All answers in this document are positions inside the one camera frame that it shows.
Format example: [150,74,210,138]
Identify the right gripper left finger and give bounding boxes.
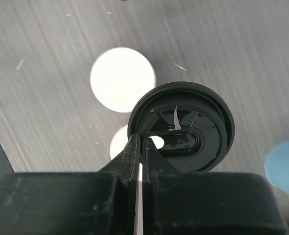
[95,134,140,183]

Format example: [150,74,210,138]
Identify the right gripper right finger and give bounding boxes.
[142,138,183,183]

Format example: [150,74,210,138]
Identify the black coffee cup lid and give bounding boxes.
[127,81,235,172]

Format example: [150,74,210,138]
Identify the blue straw holder cup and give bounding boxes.
[264,140,289,195]

